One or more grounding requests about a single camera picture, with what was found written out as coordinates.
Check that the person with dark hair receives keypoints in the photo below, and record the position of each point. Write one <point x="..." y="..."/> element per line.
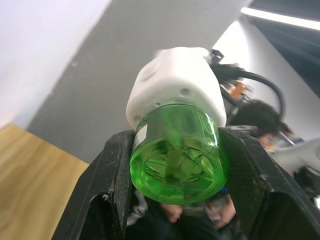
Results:
<point x="257" y="112"/>

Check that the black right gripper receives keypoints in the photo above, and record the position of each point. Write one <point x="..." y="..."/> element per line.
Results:
<point x="236" y="91"/>

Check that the green liquid repellent bottle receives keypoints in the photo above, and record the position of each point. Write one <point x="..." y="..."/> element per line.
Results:
<point x="175" y="162"/>

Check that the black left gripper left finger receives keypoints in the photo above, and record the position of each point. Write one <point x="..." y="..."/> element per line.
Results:
<point x="105" y="175"/>

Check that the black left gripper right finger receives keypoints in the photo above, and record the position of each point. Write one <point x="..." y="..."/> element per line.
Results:
<point x="250" y="175"/>

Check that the white ceiling light strip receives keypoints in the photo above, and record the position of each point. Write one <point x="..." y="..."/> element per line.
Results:
<point x="280" y="18"/>

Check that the white mosquito repellent heater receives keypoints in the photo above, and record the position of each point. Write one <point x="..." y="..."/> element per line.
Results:
<point x="175" y="82"/>

